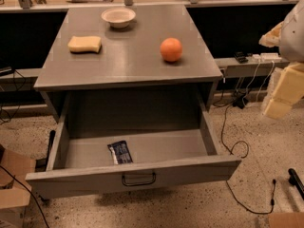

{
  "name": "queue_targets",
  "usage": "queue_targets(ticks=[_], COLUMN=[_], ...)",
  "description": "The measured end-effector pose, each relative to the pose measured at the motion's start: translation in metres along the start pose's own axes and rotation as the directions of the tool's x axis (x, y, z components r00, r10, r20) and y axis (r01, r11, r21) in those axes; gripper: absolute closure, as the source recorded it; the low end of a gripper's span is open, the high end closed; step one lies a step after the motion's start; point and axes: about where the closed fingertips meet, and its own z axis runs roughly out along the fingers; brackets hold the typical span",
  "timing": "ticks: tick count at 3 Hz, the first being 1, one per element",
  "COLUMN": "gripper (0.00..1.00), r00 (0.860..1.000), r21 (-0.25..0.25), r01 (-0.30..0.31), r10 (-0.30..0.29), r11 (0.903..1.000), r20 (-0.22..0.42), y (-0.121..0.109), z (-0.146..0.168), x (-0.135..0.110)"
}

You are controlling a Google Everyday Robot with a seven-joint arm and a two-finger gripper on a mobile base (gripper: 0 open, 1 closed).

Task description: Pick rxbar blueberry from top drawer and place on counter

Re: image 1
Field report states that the cardboard box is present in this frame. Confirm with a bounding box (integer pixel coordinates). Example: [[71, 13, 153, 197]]
[[0, 145, 35, 228]]

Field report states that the orange fruit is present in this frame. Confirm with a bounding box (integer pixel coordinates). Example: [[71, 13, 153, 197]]
[[160, 38, 182, 63]]

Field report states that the black cable left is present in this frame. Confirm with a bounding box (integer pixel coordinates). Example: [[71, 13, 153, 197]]
[[0, 164, 50, 228]]

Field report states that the grey open top drawer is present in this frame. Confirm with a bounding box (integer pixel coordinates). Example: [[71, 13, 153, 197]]
[[27, 88, 240, 199]]

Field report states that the black cable on floor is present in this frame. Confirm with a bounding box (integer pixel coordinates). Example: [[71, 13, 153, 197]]
[[219, 103, 277, 216]]

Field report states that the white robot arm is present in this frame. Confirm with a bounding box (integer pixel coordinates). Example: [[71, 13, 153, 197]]
[[259, 0, 304, 119]]

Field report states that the yellow sponge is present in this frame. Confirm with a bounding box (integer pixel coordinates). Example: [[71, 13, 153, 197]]
[[67, 36, 102, 53]]

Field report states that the black bar on floor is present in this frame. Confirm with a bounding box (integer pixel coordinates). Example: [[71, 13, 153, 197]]
[[46, 130, 56, 166]]

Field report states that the blue rxbar blueberry wrapper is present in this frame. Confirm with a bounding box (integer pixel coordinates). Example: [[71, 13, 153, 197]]
[[107, 141, 133, 164]]

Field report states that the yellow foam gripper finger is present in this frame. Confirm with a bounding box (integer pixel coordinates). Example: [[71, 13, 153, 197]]
[[258, 22, 282, 48], [261, 63, 304, 119]]

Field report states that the black remote on shelf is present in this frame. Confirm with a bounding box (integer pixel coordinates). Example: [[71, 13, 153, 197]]
[[235, 52, 248, 64]]

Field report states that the white paper bowl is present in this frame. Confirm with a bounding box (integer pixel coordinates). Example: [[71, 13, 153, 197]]
[[101, 8, 136, 29]]

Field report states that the black drawer handle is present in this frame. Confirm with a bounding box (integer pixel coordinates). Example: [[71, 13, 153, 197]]
[[122, 172, 157, 187]]

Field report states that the white power strip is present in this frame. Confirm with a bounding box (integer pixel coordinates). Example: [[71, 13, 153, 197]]
[[252, 52, 281, 62]]

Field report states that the grey cabinet counter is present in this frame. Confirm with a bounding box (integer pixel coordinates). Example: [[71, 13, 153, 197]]
[[34, 5, 222, 106]]

